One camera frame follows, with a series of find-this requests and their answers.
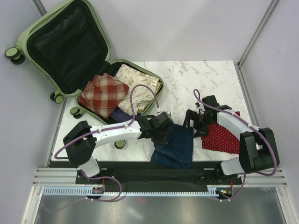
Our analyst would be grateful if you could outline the purple garment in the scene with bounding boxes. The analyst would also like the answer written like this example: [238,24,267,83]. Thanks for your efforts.
[111,107,132,123]

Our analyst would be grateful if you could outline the green hard-shell suitcase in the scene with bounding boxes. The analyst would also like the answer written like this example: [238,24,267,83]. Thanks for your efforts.
[4,0,164,150]

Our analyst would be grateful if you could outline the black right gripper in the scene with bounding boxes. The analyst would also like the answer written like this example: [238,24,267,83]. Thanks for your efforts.
[179,109,214,138]

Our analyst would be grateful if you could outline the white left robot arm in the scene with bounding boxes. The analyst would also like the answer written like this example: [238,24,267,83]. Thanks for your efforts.
[63,111,174,183]

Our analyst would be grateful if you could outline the blue denim jeans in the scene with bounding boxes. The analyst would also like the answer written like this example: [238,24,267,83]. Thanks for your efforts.
[150,124,193,169]

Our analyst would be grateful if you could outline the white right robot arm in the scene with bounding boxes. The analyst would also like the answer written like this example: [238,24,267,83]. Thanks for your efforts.
[181,95,279,184]

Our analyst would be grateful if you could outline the red plaid shirt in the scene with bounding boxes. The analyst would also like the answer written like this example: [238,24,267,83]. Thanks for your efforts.
[78,73,129,119]

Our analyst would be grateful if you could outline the cream printed garment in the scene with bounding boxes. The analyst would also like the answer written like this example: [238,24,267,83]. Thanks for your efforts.
[115,64,162,116]

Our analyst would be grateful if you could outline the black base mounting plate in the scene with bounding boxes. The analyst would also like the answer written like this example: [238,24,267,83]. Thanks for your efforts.
[76,161,242,192]

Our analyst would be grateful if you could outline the red polka dot cloth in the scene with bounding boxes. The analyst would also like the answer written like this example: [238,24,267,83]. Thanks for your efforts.
[201,123,240,154]

